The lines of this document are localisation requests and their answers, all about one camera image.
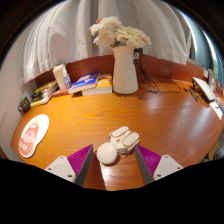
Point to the white ceramic vase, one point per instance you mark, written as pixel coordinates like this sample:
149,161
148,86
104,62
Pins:
124,73

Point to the clear pump bottle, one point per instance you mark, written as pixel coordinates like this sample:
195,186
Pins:
67,81

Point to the white and pink flower bouquet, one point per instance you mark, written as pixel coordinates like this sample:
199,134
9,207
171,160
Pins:
128,35

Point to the white canister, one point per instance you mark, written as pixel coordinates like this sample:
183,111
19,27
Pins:
59,75

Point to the flat red box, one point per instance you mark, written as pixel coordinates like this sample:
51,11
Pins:
61,93

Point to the white tablet device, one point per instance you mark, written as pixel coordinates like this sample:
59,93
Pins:
204,88

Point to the white curtain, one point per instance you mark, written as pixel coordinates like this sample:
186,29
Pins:
76,33

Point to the blue book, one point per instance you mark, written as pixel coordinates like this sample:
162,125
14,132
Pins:
84,82

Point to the white rabbit-shaped computer mouse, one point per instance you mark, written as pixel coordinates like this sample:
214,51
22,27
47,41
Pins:
124,139

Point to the white and pink mouse pad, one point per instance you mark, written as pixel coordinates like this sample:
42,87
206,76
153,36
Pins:
31,135

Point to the stack of yellow-black books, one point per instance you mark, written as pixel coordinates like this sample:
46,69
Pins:
43,93

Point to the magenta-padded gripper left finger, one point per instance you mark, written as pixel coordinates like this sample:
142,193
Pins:
63,167

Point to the grey upright device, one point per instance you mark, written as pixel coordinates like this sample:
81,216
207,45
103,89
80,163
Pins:
211,79

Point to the white paper sheet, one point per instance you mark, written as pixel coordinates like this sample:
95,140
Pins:
216,110

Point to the green mug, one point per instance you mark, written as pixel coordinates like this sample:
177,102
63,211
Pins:
24,105

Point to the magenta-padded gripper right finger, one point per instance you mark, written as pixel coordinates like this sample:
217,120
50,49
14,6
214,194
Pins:
164,166

